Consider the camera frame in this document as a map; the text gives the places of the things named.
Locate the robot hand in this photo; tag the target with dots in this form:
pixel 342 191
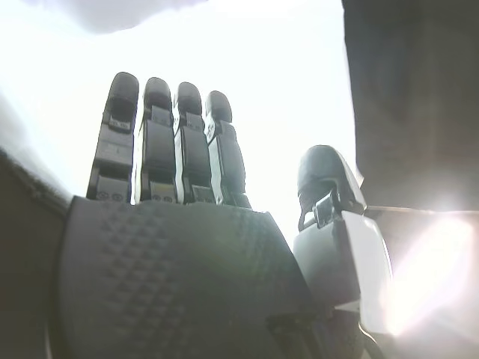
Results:
pixel 168 269

